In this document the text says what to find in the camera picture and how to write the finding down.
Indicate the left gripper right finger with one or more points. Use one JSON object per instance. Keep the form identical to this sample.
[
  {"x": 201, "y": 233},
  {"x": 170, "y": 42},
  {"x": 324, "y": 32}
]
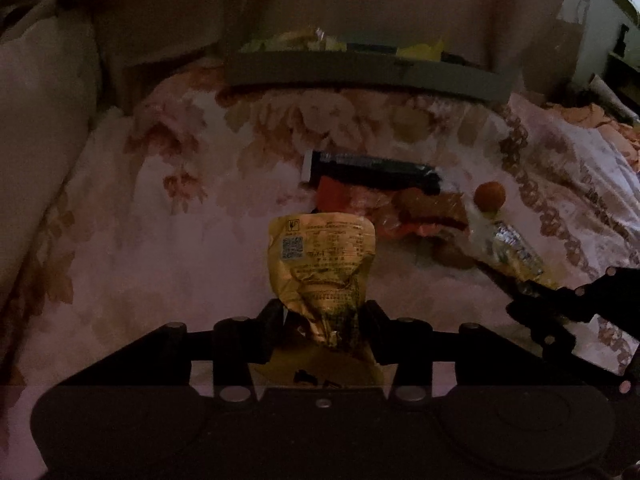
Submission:
[{"x": 405, "y": 343}]

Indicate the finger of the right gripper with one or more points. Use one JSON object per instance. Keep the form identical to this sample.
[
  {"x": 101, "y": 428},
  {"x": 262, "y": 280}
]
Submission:
[{"x": 515, "y": 284}]

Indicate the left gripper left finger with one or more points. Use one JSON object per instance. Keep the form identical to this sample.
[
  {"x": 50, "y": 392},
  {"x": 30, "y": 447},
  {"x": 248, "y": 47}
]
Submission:
[{"x": 239, "y": 342}]

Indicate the silver foil snack packet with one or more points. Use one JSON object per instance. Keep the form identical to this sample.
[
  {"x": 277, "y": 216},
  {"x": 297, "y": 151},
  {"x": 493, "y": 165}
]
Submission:
[{"x": 500, "y": 246}]

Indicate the small orange fruit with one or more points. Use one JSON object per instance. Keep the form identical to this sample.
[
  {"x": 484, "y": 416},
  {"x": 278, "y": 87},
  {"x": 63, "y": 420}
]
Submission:
[{"x": 489, "y": 197}]

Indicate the yellow crinkled snack packet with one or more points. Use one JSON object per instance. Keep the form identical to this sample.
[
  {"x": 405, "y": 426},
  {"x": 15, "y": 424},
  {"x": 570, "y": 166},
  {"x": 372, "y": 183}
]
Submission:
[{"x": 318, "y": 268}]

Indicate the red orange snack packet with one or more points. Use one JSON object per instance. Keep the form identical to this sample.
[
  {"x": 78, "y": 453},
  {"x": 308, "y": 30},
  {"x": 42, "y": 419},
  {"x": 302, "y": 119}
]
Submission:
[{"x": 395, "y": 214}]

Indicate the long dark blue snack bar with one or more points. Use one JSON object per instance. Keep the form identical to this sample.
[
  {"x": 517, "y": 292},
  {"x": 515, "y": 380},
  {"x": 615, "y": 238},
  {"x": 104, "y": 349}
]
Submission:
[{"x": 382, "y": 174}]

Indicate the floral bed quilt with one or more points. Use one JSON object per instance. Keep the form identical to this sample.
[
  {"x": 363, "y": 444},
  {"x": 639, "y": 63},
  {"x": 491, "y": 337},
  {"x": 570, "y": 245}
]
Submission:
[{"x": 165, "y": 216}]

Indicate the orange cloth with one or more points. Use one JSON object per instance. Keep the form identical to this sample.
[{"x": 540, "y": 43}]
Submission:
[{"x": 625, "y": 138}]

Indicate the grey snack tray box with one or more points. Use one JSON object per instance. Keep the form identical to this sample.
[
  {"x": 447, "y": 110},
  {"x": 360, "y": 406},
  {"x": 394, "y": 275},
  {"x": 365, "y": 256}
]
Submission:
[{"x": 312, "y": 58}]

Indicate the pink duvet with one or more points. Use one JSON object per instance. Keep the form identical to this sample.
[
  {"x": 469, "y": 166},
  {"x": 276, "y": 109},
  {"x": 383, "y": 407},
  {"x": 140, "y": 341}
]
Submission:
[{"x": 49, "y": 86}]

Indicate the pink curtain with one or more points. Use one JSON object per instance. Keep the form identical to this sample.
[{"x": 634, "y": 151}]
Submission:
[{"x": 491, "y": 34}]

